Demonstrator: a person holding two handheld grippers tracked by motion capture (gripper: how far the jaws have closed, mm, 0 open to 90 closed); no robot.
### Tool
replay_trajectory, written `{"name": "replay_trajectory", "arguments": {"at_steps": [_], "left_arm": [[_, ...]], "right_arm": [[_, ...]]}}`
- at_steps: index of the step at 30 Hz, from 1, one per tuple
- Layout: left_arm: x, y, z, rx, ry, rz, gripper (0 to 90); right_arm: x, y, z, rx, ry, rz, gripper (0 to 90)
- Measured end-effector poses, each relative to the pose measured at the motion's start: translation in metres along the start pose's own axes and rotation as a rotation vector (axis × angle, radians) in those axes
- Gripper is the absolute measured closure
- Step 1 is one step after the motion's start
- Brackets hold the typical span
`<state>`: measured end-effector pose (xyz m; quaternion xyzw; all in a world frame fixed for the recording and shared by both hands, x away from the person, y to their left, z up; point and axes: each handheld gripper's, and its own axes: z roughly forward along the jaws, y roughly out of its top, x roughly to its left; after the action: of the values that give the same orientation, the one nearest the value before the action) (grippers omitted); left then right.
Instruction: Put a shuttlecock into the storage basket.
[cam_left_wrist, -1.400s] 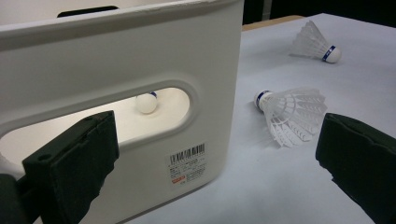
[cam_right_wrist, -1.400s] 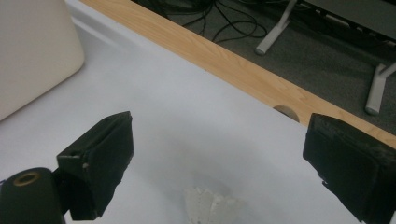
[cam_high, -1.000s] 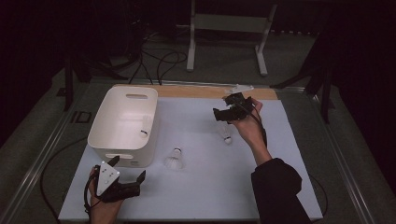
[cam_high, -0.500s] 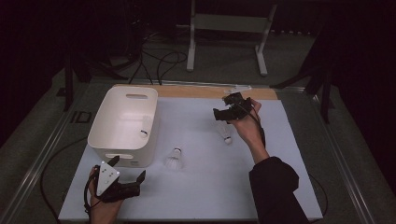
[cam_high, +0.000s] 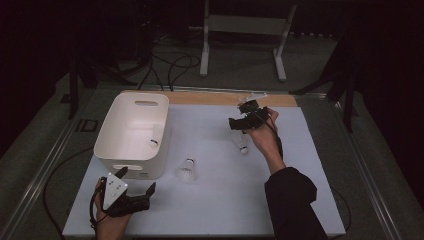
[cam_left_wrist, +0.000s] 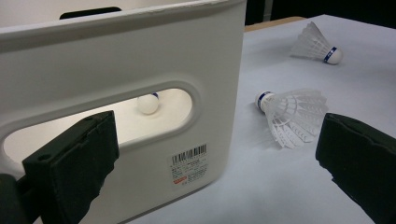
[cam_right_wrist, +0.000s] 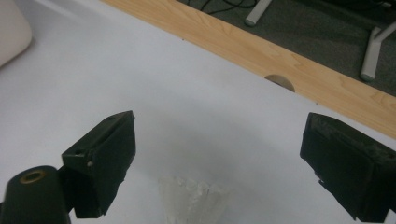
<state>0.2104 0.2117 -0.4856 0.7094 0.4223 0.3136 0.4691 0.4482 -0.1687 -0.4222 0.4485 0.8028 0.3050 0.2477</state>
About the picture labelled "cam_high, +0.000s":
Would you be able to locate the person's left hand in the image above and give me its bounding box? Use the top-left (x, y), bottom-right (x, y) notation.
top-left (93, 178), bottom-right (133, 236)

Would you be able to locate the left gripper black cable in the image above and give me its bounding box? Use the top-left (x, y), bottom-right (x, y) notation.
top-left (88, 178), bottom-right (108, 232)

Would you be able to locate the black metal stand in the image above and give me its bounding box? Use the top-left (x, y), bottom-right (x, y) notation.
top-left (67, 54), bottom-right (138, 121)
top-left (289, 64), bottom-right (357, 134)

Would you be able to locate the metal floor rail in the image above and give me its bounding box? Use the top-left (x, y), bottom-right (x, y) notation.
top-left (0, 88), bottom-right (98, 240)
top-left (328, 96), bottom-right (405, 240)

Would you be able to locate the long black floor cable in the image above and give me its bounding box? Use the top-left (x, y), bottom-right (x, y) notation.
top-left (329, 186), bottom-right (353, 240)
top-left (42, 146), bottom-right (96, 240)

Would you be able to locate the pale table mat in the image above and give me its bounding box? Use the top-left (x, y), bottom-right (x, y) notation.
top-left (62, 103), bottom-right (347, 238)

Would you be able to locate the white plastic bin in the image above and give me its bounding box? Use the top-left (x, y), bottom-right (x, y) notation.
top-left (93, 92), bottom-right (171, 181)

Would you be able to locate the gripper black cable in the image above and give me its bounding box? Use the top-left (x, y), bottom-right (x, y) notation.
top-left (88, 178), bottom-right (108, 232)
top-left (255, 112), bottom-right (285, 162)

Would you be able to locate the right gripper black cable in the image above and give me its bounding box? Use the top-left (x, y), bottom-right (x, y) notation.
top-left (255, 112), bottom-right (285, 162)

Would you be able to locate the white shuttlecock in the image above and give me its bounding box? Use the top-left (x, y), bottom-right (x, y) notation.
top-left (148, 123), bottom-right (165, 149)
top-left (233, 130), bottom-right (250, 156)
top-left (175, 157), bottom-right (198, 183)

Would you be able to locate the black floor cable loop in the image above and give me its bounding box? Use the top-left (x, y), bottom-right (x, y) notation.
top-left (167, 54), bottom-right (202, 92)

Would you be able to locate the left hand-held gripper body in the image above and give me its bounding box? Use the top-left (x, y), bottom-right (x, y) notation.
top-left (101, 171), bottom-right (151, 219)

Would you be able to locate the white metal stand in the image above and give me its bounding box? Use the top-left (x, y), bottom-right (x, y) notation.
top-left (188, 0), bottom-right (299, 83)

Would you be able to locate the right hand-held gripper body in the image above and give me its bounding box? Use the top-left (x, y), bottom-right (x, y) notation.
top-left (245, 92), bottom-right (271, 131)

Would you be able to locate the person's right hand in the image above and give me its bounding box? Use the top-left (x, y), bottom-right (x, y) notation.
top-left (244, 107), bottom-right (284, 161)

